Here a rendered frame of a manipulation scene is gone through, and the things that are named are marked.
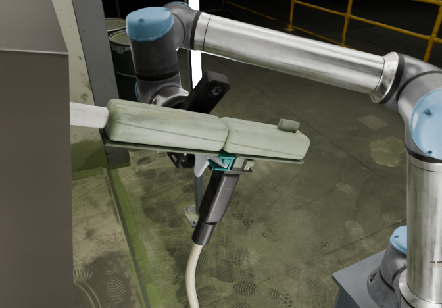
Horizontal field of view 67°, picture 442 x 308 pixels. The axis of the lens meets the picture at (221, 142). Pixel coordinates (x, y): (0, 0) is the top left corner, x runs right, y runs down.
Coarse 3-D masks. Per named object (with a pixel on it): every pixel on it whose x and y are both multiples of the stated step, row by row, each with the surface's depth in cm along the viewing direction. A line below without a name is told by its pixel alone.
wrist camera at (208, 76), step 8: (208, 72) 54; (200, 80) 55; (208, 80) 53; (216, 80) 53; (224, 80) 54; (200, 88) 55; (208, 88) 54; (216, 88) 54; (224, 88) 55; (192, 96) 56; (200, 96) 55; (208, 96) 55; (216, 96) 56; (184, 104) 59; (192, 104) 57; (200, 104) 57; (208, 104) 57; (216, 104) 58; (200, 112) 59; (208, 112) 59
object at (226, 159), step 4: (220, 152) 46; (224, 152) 47; (220, 156) 45; (224, 156) 46; (228, 156) 46; (232, 156) 47; (208, 160) 48; (224, 160) 46; (228, 160) 46; (232, 160) 46; (212, 164) 47; (216, 164) 47; (228, 164) 46; (216, 168) 46; (220, 168) 46; (224, 168) 47; (228, 168) 47
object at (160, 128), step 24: (72, 120) 35; (96, 120) 36; (120, 120) 36; (144, 120) 38; (168, 120) 39; (192, 120) 41; (216, 120) 44; (240, 120) 48; (288, 120) 51; (120, 144) 38; (144, 144) 40; (168, 144) 41; (192, 144) 42; (216, 144) 44; (240, 144) 46; (264, 144) 48; (288, 144) 50; (240, 168) 49; (216, 192) 49; (216, 216) 52
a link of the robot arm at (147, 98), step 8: (160, 80) 67; (168, 80) 67; (176, 80) 69; (136, 88) 73; (144, 88) 68; (152, 88) 67; (160, 88) 66; (136, 96) 74; (144, 96) 69; (152, 96) 66
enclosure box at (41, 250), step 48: (0, 0) 35; (48, 0) 40; (0, 48) 21; (48, 48) 23; (0, 96) 22; (48, 96) 23; (0, 144) 23; (48, 144) 25; (0, 192) 25; (48, 192) 27; (0, 240) 27; (48, 240) 29; (0, 288) 29; (48, 288) 31
